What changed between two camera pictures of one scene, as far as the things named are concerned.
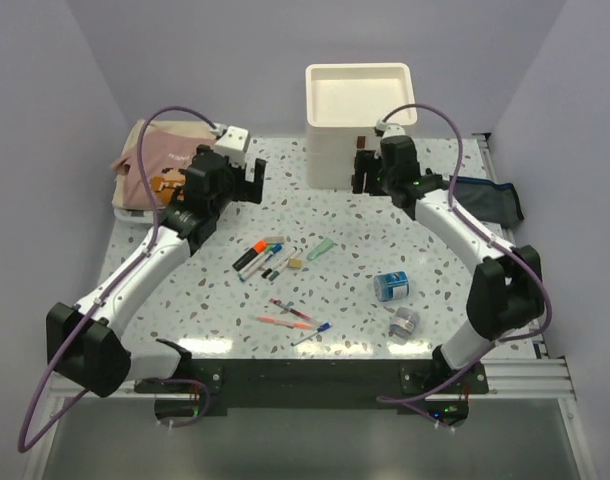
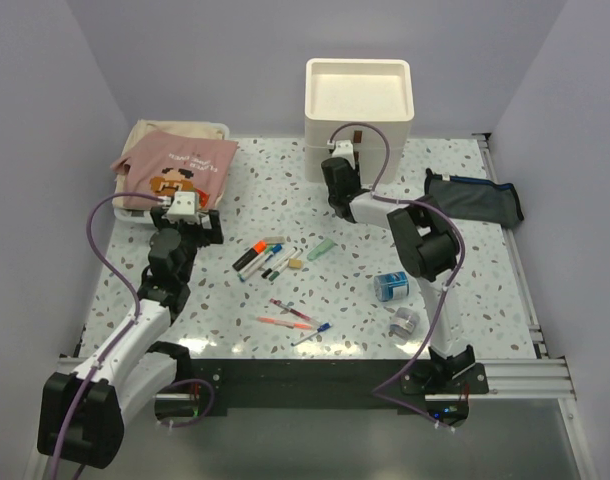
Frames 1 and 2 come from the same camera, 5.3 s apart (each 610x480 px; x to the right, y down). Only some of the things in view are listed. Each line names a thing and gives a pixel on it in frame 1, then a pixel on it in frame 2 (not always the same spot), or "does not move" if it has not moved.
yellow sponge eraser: x=295 y=263 does not move
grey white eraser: x=274 y=239 does not move
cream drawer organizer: x=344 y=101 does not move
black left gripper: x=251 y=190 → x=196 y=228
